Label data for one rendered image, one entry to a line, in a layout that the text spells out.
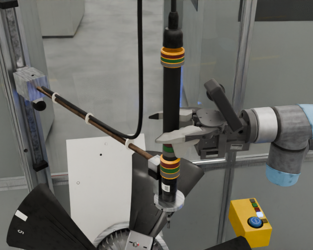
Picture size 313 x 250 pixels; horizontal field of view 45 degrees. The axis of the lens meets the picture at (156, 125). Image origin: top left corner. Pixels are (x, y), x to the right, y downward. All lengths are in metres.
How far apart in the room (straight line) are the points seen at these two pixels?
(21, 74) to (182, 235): 1.21
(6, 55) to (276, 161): 0.87
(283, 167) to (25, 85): 0.79
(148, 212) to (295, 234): 1.40
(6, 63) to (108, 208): 0.57
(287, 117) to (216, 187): 1.10
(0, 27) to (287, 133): 0.88
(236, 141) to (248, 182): 1.12
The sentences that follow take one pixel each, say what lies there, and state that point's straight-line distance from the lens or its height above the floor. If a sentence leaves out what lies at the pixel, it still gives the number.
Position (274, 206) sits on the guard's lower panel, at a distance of 2.09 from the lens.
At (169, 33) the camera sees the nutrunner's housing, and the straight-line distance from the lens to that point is 0.67.
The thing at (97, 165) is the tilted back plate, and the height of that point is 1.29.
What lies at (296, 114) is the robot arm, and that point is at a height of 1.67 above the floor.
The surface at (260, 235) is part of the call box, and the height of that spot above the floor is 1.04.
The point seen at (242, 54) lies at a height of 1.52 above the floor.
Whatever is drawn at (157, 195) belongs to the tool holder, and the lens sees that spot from 0.88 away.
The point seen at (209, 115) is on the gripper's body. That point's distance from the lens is 0.78.
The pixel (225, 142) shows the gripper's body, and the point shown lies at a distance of 0.78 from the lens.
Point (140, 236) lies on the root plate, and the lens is 1.06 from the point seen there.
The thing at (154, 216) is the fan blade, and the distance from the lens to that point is 1.03.
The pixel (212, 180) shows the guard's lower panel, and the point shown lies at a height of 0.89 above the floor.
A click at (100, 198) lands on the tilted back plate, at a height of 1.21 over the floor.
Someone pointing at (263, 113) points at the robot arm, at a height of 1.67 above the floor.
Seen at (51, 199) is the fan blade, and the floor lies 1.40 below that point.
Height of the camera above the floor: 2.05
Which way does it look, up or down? 31 degrees down
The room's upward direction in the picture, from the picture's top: straight up
